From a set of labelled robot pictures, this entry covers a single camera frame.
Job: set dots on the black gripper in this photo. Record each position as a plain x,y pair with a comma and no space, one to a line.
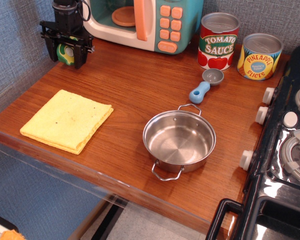
68,27

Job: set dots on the green toy pepper half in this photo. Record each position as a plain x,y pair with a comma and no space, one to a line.
65,54

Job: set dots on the small steel pan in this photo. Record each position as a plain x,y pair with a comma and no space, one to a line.
179,141

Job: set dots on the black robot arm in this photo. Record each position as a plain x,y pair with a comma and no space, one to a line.
67,2

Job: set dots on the folded yellow cloth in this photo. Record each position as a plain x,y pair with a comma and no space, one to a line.
67,121

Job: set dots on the teal toy microwave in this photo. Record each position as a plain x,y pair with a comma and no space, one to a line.
162,26

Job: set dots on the blue grey measuring spoon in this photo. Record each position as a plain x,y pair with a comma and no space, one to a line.
210,78

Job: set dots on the tomato sauce can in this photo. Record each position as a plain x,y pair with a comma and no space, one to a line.
217,40

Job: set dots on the pineapple slices can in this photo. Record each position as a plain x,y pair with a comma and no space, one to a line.
259,56

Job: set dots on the orange object bottom left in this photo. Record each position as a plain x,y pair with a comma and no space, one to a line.
11,235

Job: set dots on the white stove knob middle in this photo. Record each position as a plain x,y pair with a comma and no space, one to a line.
261,115

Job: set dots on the white stove knob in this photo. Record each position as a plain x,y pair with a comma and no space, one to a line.
245,160
268,95
261,115

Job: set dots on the white stove knob top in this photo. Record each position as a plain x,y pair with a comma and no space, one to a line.
268,95

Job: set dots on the white stove knob bottom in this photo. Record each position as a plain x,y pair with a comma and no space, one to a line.
245,160

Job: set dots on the white round stove button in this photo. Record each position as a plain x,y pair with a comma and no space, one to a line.
290,119

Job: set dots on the black toy stove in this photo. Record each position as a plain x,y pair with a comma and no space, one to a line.
270,209

